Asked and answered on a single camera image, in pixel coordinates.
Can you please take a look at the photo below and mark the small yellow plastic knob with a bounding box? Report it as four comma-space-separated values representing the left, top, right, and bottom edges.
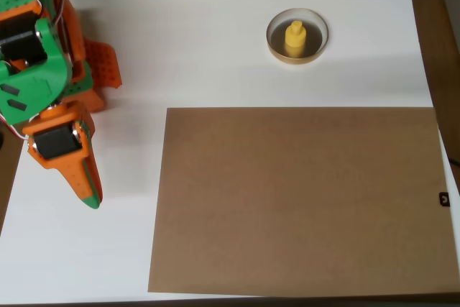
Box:
284, 20, 307, 58

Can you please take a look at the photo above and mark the orange and green robot base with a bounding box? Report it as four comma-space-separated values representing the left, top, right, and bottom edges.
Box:
59, 37, 124, 114

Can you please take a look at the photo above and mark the large white base panel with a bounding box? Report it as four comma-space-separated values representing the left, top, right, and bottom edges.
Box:
0, 0, 460, 303

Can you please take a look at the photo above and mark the brown cardboard sheet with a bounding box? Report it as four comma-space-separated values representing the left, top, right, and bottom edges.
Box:
147, 106, 460, 297

